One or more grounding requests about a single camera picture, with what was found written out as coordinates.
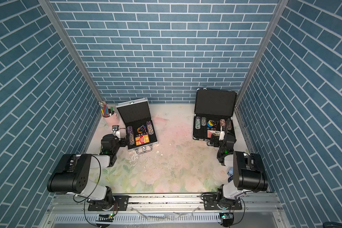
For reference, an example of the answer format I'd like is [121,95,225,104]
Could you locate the red white chip stack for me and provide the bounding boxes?
[219,119,226,131]

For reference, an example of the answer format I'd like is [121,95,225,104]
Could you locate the purple chip stack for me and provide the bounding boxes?
[146,121,154,135]
[127,126,135,145]

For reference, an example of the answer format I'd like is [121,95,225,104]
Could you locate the pink pen cup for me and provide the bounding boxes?
[102,113,119,128]

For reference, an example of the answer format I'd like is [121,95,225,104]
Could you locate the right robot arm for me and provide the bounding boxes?
[200,132,268,211]

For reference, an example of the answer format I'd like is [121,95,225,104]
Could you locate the pink white card deck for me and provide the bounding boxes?
[207,130,220,138]

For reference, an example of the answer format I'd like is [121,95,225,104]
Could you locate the metal base rail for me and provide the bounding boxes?
[40,192,289,228]

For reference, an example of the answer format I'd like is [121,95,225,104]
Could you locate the orange blue chip stack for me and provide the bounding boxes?
[227,119,233,131]

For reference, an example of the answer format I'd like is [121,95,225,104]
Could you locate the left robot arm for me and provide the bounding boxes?
[47,134,129,212]

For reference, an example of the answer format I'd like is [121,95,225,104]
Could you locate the grey chip stack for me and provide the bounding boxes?
[201,117,207,126]

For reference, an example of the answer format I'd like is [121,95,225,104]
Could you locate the orange card deck box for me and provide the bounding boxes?
[135,135,150,146]

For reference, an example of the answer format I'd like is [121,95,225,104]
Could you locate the purple chip stack left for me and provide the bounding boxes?
[127,126,135,145]

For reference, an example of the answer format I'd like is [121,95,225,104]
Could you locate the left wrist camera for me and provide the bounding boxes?
[112,125,120,137]

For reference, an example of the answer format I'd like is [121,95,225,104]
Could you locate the silver aluminium poker case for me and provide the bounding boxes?
[116,98,158,155]

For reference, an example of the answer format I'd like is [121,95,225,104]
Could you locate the green white chip stack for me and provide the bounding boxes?
[195,116,201,130]

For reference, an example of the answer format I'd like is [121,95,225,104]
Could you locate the colourful triangle dealer button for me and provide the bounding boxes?
[137,125,147,134]

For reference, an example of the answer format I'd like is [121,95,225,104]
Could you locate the purple chip stack right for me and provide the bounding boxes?
[146,121,154,135]

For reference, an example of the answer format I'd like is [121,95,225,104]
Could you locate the yellow blue dealer button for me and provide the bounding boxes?
[207,120,214,127]

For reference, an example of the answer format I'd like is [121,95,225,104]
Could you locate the small light blue object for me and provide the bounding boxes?
[227,167,233,182]

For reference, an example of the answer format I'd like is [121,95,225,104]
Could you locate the black poker case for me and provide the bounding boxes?
[192,88,238,141]

